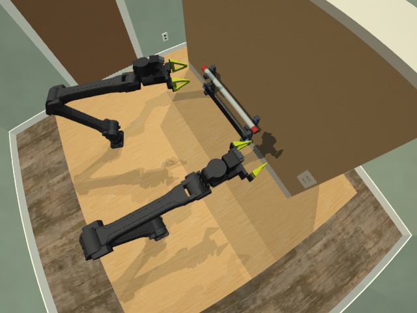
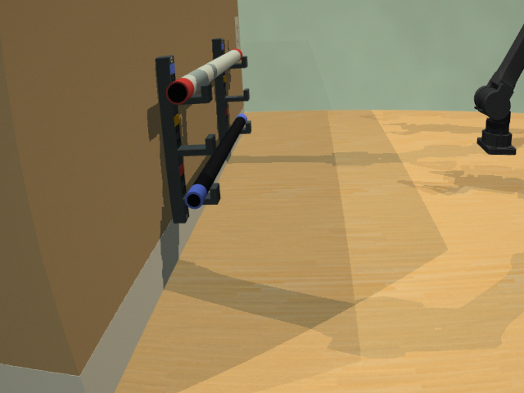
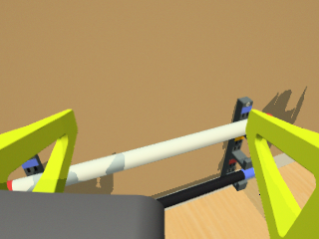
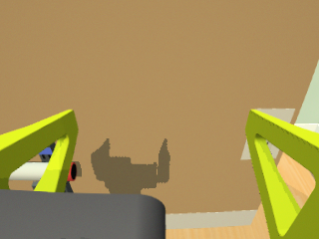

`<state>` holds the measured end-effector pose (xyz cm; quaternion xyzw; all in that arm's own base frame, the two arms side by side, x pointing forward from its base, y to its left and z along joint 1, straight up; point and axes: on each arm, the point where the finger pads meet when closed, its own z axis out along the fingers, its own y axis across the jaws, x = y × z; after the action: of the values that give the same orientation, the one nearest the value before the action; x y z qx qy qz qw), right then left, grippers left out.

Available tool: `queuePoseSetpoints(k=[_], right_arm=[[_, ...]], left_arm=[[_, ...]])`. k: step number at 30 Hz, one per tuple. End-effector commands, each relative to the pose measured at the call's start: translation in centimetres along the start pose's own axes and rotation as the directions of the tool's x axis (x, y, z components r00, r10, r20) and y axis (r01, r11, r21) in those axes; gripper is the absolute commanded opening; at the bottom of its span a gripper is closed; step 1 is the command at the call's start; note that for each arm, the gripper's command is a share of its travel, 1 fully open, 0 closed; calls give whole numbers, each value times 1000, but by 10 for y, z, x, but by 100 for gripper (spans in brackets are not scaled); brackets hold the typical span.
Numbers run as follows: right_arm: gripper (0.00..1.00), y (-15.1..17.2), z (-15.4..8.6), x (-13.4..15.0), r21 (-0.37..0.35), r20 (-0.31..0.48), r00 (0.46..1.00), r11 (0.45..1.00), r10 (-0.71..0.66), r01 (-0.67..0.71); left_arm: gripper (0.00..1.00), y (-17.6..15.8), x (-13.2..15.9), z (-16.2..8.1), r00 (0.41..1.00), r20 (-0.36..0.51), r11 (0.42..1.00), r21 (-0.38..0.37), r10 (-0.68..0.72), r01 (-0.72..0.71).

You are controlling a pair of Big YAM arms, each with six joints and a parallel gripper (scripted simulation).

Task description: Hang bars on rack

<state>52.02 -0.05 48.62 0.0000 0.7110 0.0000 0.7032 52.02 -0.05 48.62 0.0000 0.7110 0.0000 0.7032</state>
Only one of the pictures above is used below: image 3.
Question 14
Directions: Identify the black metal bar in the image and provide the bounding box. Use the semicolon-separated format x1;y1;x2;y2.
157;167;255;209

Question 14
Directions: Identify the white tube with red ends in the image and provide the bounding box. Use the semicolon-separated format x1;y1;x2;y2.
7;119;247;191

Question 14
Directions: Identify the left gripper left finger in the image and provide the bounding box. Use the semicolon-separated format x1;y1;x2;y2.
0;110;78;193

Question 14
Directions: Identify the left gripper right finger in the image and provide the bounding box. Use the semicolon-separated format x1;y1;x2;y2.
245;110;319;239

